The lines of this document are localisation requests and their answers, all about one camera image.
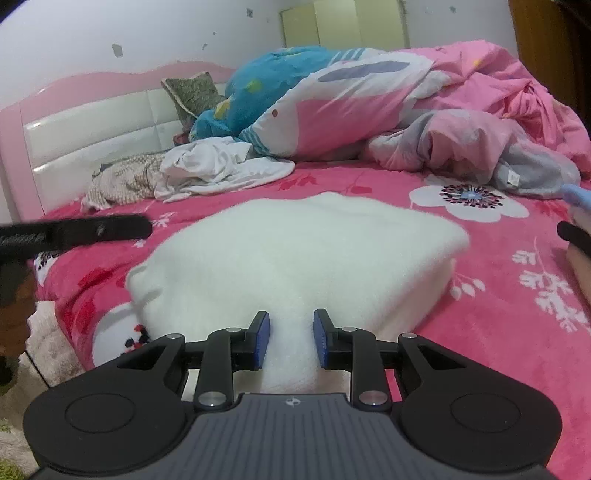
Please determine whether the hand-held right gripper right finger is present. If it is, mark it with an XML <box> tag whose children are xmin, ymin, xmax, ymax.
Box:
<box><xmin>312</xmin><ymin>308</ymin><xmax>467</xmax><ymax>411</ymax></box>

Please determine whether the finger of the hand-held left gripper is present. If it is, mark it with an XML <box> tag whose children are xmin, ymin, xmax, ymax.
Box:
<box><xmin>0</xmin><ymin>212</ymin><xmax>153</xmax><ymax>256</ymax></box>

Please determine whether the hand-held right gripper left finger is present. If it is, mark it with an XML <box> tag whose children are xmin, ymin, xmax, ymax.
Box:
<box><xmin>115</xmin><ymin>310</ymin><xmax>271</xmax><ymax>412</ymax></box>

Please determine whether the white fluffy towel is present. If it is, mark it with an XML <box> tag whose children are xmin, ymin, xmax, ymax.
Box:
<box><xmin>126</xmin><ymin>191</ymin><xmax>472</xmax><ymax>397</ymax></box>

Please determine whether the beige patterned garment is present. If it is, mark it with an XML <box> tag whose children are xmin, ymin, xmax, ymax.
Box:
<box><xmin>81</xmin><ymin>154</ymin><xmax>168</xmax><ymax>213</ymax></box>

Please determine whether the pink white bed headboard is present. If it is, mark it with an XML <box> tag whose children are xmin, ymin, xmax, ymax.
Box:
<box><xmin>0</xmin><ymin>60</ymin><xmax>238</xmax><ymax>228</ymax></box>

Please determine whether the white garment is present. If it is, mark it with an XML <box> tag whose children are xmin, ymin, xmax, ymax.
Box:
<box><xmin>154</xmin><ymin>137</ymin><xmax>296</xmax><ymax>204</ymax></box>

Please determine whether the green patterned pillow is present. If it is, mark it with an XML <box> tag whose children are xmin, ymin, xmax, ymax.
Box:
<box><xmin>161</xmin><ymin>71</ymin><xmax>228</xmax><ymax>123</ymax></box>

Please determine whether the pink floral blanket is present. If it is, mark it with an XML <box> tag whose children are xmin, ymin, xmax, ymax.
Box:
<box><xmin>28</xmin><ymin>159</ymin><xmax>591</xmax><ymax>480</ymax></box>

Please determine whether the pink white printed quilt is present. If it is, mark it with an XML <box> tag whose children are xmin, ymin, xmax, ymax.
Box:
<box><xmin>239</xmin><ymin>41</ymin><xmax>591</xmax><ymax>163</ymax></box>

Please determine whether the blue dotted quilt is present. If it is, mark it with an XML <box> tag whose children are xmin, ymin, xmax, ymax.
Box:
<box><xmin>189</xmin><ymin>45</ymin><xmax>372</xmax><ymax>142</ymax></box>

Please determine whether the grey pink fleece garment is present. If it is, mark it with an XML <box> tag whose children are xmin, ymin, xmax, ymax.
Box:
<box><xmin>367</xmin><ymin>110</ymin><xmax>581</xmax><ymax>200</ymax></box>

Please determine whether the light blue cloth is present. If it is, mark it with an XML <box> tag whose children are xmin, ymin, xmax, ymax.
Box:
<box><xmin>560</xmin><ymin>182</ymin><xmax>591</xmax><ymax>209</ymax></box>

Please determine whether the pale yellow wardrobe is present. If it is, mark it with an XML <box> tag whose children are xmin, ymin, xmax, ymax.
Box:
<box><xmin>278</xmin><ymin>0</ymin><xmax>411</xmax><ymax>51</ymax></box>

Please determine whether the brown wooden door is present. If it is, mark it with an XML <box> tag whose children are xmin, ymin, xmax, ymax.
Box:
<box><xmin>508</xmin><ymin>0</ymin><xmax>591</xmax><ymax>117</ymax></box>

